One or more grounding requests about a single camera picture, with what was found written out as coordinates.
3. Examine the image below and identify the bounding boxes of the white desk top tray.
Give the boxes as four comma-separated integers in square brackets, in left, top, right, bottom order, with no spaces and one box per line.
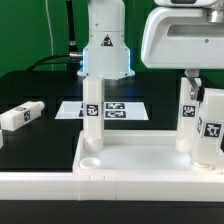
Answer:
[72,129,224,175]

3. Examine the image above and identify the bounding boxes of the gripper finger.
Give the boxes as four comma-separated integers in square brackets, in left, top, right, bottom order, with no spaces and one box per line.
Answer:
[185,69,204,102]

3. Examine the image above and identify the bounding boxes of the black cable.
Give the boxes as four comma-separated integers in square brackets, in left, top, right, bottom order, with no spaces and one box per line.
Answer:
[26,0,84,72]

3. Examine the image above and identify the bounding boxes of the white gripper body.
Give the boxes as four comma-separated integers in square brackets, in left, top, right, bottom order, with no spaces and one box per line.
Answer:
[141,0,224,69]

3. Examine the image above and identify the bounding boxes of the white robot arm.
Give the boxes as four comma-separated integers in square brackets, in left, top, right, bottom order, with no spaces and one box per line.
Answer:
[78,0,224,100]

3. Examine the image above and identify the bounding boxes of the white thin cable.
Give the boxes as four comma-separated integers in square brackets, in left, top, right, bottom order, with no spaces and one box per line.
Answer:
[44,0,55,72]

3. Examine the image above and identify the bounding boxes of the white front fence bar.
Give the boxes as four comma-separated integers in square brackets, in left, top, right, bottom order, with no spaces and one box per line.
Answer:
[0,173,224,202]

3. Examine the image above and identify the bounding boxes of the white fiducial marker sheet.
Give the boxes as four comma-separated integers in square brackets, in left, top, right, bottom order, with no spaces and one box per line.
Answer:
[56,101,148,120]

